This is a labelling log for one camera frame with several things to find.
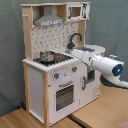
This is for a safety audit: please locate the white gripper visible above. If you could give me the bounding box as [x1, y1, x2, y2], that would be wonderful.
[66, 49, 96, 66]

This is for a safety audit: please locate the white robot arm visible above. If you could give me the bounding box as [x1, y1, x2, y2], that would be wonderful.
[67, 48, 128, 89]

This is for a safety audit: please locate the wooden toy kitchen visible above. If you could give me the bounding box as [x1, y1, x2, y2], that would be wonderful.
[22, 2, 105, 127]

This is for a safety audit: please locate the red right oven knob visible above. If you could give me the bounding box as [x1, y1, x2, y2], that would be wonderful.
[71, 65, 79, 73]

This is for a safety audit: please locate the red oven knob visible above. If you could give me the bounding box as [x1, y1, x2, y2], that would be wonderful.
[54, 73, 60, 79]
[71, 65, 79, 73]

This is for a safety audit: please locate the black toy faucet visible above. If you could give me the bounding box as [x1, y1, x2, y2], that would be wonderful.
[66, 32, 83, 50]

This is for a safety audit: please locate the white cabinet door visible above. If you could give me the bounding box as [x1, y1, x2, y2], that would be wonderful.
[80, 62, 100, 107]

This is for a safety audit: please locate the black toy stovetop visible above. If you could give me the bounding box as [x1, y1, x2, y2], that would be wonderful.
[35, 53, 71, 66]

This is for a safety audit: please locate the red left oven knob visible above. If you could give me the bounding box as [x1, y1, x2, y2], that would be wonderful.
[54, 73, 60, 79]

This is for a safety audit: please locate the small metal pot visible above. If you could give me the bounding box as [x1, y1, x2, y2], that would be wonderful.
[40, 51, 55, 62]

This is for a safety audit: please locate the toy oven door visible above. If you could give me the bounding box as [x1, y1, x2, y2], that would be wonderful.
[49, 79, 79, 116]

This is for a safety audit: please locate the toy microwave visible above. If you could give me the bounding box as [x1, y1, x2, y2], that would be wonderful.
[67, 3, 90, 20]

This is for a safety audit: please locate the grey range hood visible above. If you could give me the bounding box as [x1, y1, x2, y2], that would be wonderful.
[34, 5, 64, 27]

